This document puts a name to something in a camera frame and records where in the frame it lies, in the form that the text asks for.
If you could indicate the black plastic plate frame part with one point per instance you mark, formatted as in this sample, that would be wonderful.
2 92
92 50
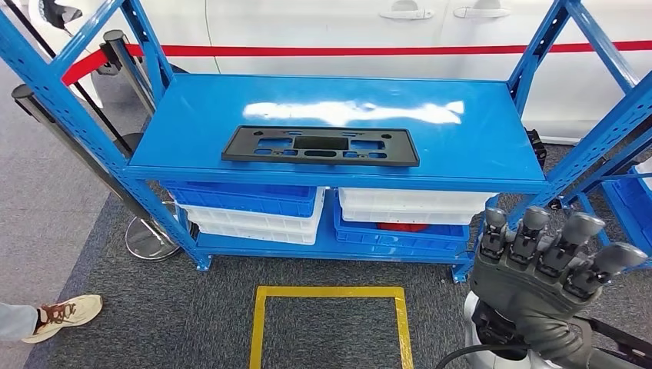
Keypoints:
244 147

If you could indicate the blue metal shelf rack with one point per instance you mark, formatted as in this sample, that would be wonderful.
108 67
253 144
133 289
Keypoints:
203 112
626 224

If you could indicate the white plastic bin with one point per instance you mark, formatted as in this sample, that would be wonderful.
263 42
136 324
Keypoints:
254 237
254 220
407 206

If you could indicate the blue plastic bin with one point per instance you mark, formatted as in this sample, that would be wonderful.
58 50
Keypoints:
397 239
244 201

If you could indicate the red item in bin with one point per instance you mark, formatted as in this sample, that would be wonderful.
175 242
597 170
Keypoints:
402 227

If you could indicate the white car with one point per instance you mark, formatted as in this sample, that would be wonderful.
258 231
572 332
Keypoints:
331 25

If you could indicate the small black device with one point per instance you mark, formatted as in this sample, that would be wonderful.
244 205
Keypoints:
536 147

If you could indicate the person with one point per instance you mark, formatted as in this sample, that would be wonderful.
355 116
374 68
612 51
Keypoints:
66 316

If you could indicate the chrome stanchion post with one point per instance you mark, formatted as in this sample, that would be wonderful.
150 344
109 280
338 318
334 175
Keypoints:
125 61
153 239

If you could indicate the thin black post disc base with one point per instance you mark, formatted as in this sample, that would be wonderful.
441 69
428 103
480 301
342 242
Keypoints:
133 143

